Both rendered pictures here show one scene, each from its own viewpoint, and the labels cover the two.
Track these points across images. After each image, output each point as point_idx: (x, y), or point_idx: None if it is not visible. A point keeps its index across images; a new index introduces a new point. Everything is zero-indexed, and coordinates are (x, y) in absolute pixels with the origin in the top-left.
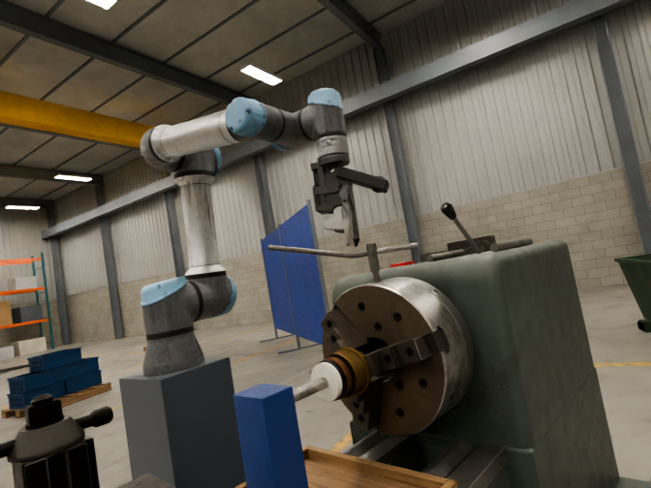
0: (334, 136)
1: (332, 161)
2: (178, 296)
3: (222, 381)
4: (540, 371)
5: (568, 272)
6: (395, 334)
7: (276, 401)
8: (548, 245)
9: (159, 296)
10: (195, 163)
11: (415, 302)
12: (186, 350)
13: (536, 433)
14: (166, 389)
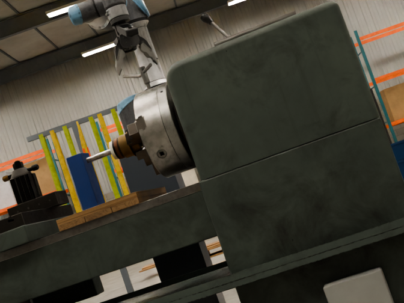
0: (107, 9)
1: (111, 24)
2: (128, 107)
3: None
4: (224, 132)
5: (320, 36)
6: None
7: (73, 159)
8: (279, 22)
9: (119, 110)
10: None
11: (135, 103)
12: None
13: (207, 171)
14: (122, 161)
